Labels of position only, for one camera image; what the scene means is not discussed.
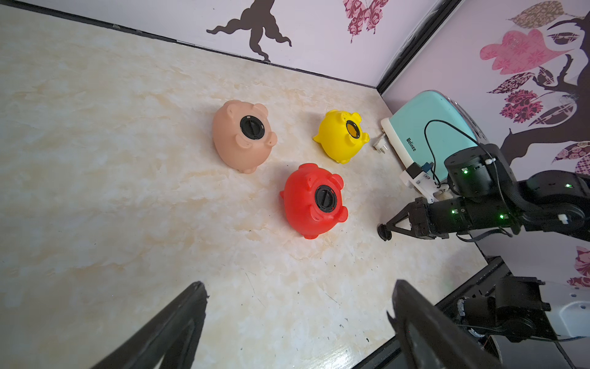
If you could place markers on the black plug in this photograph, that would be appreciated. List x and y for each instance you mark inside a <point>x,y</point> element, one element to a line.
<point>252,127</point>
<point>384,233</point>
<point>326,199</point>

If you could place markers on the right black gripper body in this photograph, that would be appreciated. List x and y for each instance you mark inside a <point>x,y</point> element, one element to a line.
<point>477,175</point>

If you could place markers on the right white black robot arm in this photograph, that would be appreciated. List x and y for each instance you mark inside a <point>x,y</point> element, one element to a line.
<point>538,226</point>

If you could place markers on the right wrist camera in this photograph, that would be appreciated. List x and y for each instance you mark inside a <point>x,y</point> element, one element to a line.
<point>415,177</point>

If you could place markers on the yellow piggy bank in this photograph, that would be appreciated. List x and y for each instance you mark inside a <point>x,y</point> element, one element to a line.
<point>341,136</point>

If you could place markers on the white toaster plug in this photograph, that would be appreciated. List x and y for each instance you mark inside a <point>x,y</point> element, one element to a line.
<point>381,144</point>

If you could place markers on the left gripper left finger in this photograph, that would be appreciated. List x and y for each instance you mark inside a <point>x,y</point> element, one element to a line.
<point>170,339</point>

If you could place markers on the red piggy bank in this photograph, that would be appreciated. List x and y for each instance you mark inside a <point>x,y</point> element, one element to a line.
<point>298,197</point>

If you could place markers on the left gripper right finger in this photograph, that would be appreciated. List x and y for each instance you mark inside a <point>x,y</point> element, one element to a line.
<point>428,338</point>

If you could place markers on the mint green toaster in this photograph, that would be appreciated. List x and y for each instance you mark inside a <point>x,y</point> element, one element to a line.
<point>429,128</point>

